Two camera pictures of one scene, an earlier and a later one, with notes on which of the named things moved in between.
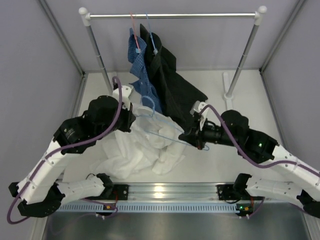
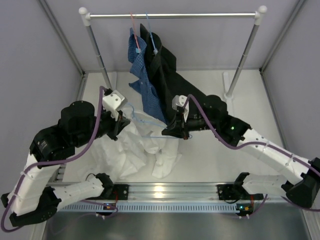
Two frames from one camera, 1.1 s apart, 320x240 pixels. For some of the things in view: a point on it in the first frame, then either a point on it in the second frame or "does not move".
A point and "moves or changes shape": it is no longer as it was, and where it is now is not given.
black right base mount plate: x=226 y=192 does not move
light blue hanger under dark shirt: x=155 y=50 does not move
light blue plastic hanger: x=205 y=148 -> x=142 y=120
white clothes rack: x=258 y=16 does not move
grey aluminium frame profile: x=82 y=74 does not move
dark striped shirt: x=177 y=95 does not move
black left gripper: x=130 y=118 -> x=118 y=126
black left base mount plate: x=122 y=192 does not move
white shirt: x=153 y=145 moves or changes shape
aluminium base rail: x=149 y=192 does not move
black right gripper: x=197 y=138 -> x=180 y=129
